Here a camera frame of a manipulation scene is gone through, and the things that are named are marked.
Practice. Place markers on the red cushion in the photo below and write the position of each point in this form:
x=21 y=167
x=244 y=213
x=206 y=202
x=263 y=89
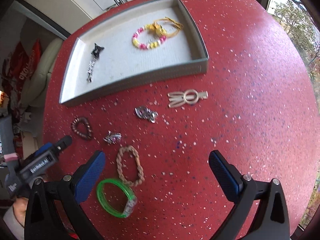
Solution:
x=19 y=67

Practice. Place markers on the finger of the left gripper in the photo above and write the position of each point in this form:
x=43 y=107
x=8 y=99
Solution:
x=55 y=148

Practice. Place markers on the small silver crystal brooch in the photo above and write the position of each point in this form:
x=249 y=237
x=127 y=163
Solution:
x=112 y=138

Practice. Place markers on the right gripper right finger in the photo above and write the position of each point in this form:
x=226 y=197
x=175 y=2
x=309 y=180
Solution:
x=228 y=177

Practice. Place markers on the green plastic bangle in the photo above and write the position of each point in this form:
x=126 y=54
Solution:
x=116 y=198

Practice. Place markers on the left hand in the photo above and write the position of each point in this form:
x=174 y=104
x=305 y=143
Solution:
x=19 y=209

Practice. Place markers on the cream leather sofa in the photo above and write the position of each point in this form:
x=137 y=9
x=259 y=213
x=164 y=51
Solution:
x=35 y=88

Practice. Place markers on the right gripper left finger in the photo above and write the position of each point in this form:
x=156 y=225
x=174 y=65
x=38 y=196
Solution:
x=87 y=175

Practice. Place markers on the silver swirl brooch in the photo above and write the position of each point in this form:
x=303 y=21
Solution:
x=145 y=113

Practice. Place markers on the grey jewelry tray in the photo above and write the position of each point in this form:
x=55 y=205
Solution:
x=152 y=41

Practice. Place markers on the silver star hair clip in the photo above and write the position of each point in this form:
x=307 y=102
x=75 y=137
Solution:
x=90 y=69

